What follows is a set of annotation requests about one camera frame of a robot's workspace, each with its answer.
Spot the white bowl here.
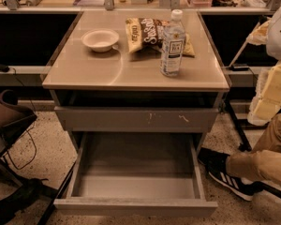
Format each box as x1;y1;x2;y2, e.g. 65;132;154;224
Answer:
81;29;119;53

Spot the brown chair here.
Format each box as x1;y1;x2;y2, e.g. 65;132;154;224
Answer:
0;90;37;186

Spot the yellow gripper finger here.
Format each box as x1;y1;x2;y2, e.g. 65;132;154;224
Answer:
246;20;270;46
247;61;281;126

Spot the black shoe bottom left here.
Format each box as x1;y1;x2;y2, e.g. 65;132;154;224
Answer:
0;177;50;225

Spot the grey drawer cabinet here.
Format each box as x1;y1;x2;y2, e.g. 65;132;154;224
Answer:
41;9;231;218

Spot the black white sneaker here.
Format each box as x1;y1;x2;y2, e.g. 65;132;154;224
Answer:
198;148;262;202

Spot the tan trouser leg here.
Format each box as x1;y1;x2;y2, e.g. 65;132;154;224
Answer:
226;113;281;187

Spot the open grey middle drawer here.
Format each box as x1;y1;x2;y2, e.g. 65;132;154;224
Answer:
54;132;217;218

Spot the black cable on floor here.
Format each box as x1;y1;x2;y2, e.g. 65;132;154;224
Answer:
3;67;38;171

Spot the clear plastic water bottle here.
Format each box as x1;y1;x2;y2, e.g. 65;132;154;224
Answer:
160;9;186;77

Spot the closed grey top drawer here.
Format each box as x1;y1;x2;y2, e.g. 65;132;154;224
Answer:
55;106;217;133

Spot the sea salt chip bag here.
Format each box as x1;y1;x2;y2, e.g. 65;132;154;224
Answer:
126;18;195;57

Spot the white stick with base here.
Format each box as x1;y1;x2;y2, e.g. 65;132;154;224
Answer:
226;22;260;70

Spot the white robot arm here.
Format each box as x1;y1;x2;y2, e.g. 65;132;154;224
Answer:
246;7;281;126

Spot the black power adapter left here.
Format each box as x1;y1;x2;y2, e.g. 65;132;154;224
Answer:
0;64;9;72

